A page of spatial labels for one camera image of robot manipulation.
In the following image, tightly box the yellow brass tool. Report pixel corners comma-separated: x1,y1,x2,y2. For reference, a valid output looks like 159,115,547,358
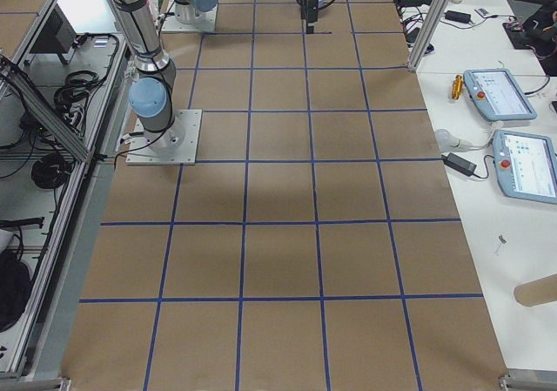
451,74,463,100

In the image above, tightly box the white light bulb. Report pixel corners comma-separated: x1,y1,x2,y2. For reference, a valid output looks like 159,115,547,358
434,129,482,152

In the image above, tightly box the far teach pendant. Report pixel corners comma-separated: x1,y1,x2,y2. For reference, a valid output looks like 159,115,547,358
463,68,537,122

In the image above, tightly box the teach pendant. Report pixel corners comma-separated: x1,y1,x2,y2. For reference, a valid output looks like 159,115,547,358
492,130,556,205
463,68,537,122

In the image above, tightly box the black power adapter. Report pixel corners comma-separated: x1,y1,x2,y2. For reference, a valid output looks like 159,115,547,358
441,152,477,177

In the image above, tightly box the near teach pendant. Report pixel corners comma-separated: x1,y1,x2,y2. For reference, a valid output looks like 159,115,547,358
492,130,556,205

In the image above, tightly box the cardboard tube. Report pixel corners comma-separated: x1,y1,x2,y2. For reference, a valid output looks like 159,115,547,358
513,274,557,307

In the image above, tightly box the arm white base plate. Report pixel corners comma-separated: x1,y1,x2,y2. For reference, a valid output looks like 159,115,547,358
125,109,202,166
162,0,218,33

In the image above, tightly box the aluminium frame post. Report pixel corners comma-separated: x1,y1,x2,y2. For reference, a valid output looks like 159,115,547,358
407,0,449,72

